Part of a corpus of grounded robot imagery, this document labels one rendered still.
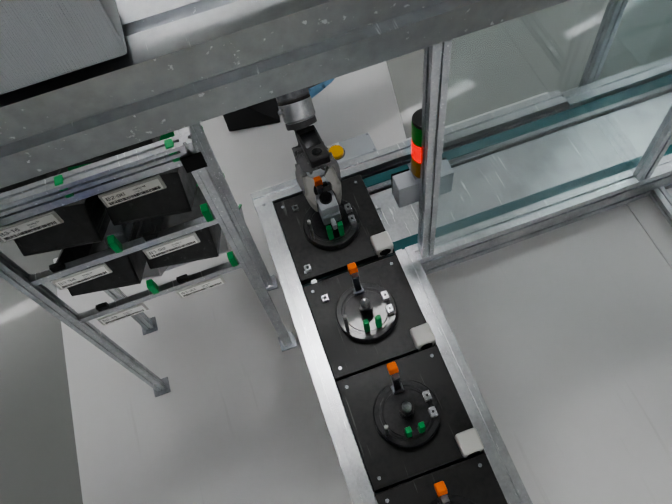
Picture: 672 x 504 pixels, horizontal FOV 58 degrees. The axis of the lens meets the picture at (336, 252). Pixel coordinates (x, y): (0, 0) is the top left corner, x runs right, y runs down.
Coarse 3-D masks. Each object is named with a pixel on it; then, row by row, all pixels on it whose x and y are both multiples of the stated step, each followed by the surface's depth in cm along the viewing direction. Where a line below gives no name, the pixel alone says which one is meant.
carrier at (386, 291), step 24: (384, 264) 146; (312, 288) 145; (336, 288) 144; (384, 288) 141; (408, 288) 142; (312, 312) 142; (336, 312) 139; (360, 312) 137; (384, 312) 138; (408, 312) 139; (336, 336) 138; (360, 336) 136; (384, 336) 137; (408, 336) 137; (432, 336) 134; (336, 360) 136; (360, 360) 135; (384, 360) 135
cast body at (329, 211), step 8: (328, 192) 141; (320, 200) 140; (328, 200) 140; (336, 200) 141; (320, 208) 140; (328, 208) 140; (336, 208) 141; (328, 216) 143; (336, 216) 143; (336, 224) 143
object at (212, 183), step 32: (192, 128) 102; (128, 160) 80; (160, 160) 81; (32, 192) 79; (64, 192) 80; (224, 192) 119; (224, 224) 98; (0, 256) 88; (256, 256) 144; (32, 288) 95; (256, 288) 120; (64, 320) 106; (160, 384) 145
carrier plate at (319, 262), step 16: (352, 192) 156; (368, 192) 156; (288, 208) 156; (304, 208) 155; (368, 208) 153; (288, 224) 154; (368, 224) 151; (288, 240) 151; (304, 240) 151; (368, 240) 149; (304, 256) 149; (320, 256) 148; (336, 256) 148; (352, 256) 148; (368, 256) 147; (304, 272) 147; (320, 272) 146; (336, 272) 148
